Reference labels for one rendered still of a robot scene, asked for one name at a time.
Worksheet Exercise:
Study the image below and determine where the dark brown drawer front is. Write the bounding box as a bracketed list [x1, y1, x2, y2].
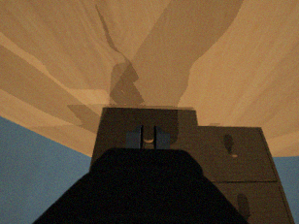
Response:
[89, 107, 206, 176]
[217, 186, 290, 224]
[199, 129, 276, 183]

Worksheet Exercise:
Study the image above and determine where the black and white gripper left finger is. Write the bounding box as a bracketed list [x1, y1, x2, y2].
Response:
[126, 125, 144, 148]

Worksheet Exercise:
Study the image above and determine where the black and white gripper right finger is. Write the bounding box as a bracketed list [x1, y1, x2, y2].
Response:
[153, 126, 170, 149]

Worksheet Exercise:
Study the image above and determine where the brown wooden chest of drawers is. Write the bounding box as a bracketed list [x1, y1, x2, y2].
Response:
[199, 126, 295, 224]

